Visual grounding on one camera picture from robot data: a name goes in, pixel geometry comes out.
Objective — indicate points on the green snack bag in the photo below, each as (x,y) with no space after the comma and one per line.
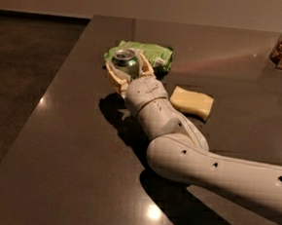
(158,56)

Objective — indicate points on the yellow sponge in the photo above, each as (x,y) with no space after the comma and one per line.
(193,103)

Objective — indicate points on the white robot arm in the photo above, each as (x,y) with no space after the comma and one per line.
(178,150)

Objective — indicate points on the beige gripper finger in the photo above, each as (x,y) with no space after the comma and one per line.
(145,68)
(118,79)

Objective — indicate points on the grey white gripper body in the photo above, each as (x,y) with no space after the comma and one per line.
(146,91)

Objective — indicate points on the green soda can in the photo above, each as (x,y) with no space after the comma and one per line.
(126,61)

